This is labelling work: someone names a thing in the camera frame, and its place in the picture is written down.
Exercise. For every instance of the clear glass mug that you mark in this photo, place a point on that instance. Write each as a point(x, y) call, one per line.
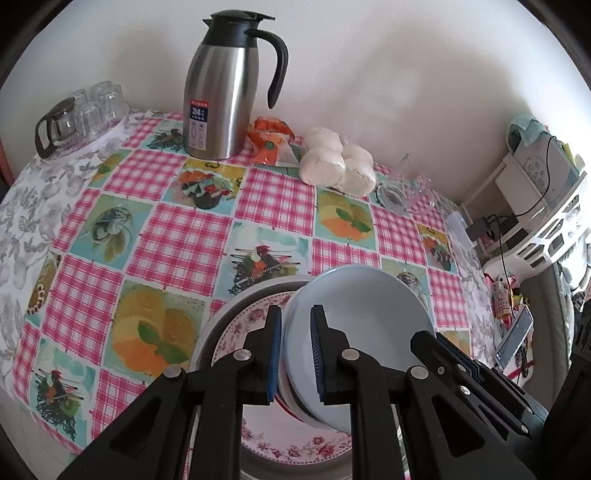
point(392, 196)

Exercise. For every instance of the white plastic lattice basket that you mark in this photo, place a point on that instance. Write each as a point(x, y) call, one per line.
point(554, 233)

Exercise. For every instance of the bag of white steamed buns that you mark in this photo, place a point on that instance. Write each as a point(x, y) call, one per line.
point(332, 161)

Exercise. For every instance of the white power strip with charger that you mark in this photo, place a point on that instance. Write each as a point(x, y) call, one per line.
point(458, 228)

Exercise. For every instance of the colourful candy tube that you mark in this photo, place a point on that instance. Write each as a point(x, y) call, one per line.
point(502, 300)

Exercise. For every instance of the smartphone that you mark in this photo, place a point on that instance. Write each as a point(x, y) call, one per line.
point(515, 334)

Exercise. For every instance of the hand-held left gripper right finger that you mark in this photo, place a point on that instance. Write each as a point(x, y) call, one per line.
point(318, 350)

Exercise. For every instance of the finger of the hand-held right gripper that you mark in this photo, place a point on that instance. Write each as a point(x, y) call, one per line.
point(489, 374)
point(452, 376)

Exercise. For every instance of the clear glass cup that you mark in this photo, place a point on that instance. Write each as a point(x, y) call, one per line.
point(92, 121)
point(79, 99)
point(110, 97)

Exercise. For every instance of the small pale blue bowl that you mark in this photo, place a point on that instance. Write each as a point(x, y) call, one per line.
point(369, 304)

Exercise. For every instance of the round floral rim plate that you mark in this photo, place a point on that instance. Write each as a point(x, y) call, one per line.
point(240, 332)

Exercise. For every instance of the stainless steel thermos jug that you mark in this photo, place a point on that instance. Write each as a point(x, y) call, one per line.
point(217, 92)

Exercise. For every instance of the orange snack packet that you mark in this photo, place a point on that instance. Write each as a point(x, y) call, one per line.
point(270, 143)

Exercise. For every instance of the stainless steel basin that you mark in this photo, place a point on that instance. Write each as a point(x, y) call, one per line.
point(208, 344)

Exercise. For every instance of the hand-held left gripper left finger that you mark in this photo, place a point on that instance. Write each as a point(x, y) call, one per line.
point(274, 350)

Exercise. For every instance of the grey appliance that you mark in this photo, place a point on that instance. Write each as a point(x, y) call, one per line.
point(538, 164)

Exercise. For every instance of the glass teapot with cups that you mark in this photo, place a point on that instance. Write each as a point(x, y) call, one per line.
point(94, 144)

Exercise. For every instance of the beige seat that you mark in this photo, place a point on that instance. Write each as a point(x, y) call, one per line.
point(547, 318)

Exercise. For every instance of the teal cloth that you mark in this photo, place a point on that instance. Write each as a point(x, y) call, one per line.
point(526, 128)

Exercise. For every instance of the black charger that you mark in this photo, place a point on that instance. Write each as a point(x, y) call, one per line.
point(480, 229)

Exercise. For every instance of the white shelf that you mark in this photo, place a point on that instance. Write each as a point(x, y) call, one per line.
point(503, 184)

